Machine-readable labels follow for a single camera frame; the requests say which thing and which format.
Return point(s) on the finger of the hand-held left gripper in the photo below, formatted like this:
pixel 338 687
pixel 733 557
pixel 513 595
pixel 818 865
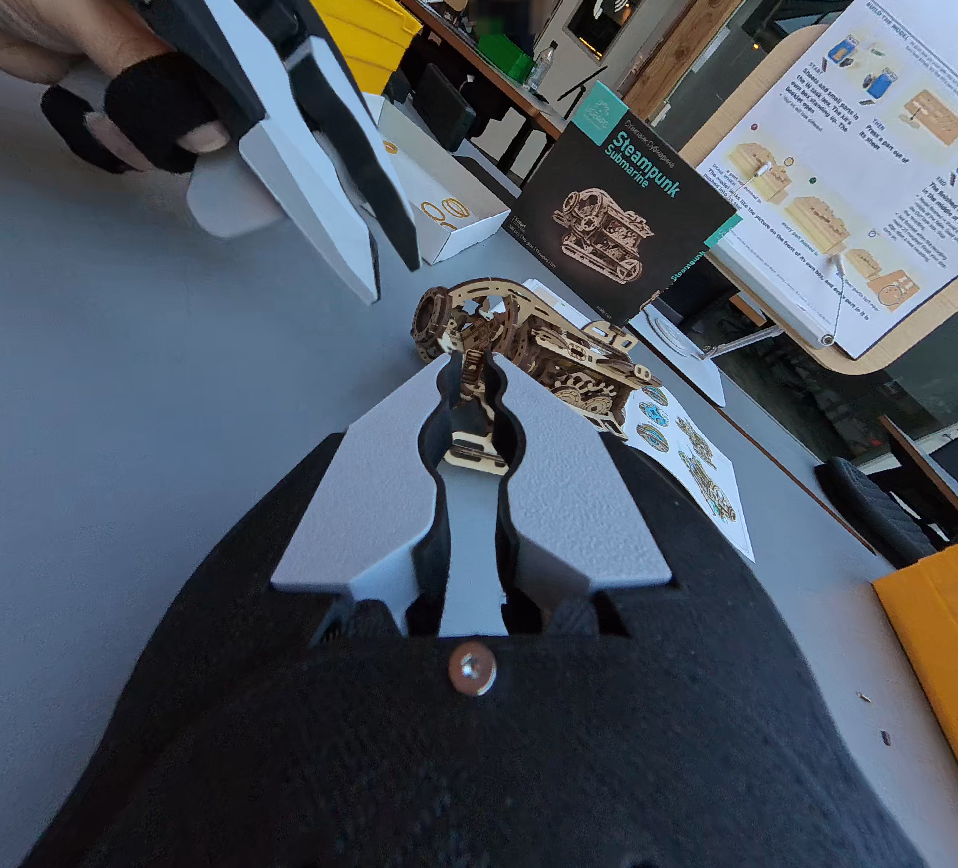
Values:
pixel 359 157
pixel 299 172

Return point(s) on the clear water bottle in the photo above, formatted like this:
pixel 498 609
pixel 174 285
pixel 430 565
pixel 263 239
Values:
pixel 543 67

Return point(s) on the black model kit box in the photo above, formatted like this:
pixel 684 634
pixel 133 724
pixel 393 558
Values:
pixel 599 209

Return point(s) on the person's left hand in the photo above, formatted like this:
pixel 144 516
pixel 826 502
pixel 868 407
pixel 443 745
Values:
pixel 60 7

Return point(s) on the instruction booklet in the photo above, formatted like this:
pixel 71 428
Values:
pixel 696 479

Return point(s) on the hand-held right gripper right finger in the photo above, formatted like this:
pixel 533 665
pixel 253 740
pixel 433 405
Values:
pixel 576 509

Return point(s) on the wooden pillar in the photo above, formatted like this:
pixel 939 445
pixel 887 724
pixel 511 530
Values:
pixel 718 0

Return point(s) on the white stand base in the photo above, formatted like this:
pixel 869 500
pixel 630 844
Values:
pixel 696 374

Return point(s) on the green storage bin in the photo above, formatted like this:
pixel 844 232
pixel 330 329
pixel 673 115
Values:
pixel 505 56

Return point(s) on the small slotted wooden part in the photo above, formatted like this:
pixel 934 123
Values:
pixel 475 455

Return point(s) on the black office chair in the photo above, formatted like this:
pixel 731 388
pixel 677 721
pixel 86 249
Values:
pixel 876 509

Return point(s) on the wooden submarine model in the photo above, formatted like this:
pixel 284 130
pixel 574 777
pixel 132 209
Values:
pixel 569 367

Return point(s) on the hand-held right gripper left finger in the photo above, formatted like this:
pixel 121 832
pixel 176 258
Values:
pixel 359 509

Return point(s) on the white cardboard tray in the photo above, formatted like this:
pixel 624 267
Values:
pixel 456 239

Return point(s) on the white instruction poster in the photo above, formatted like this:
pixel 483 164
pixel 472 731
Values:
pixel 846 135

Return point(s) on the plywood poster board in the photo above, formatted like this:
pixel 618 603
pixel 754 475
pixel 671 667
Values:
pixel 876 363

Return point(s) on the black case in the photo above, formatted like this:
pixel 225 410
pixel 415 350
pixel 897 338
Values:
pixel 445 105

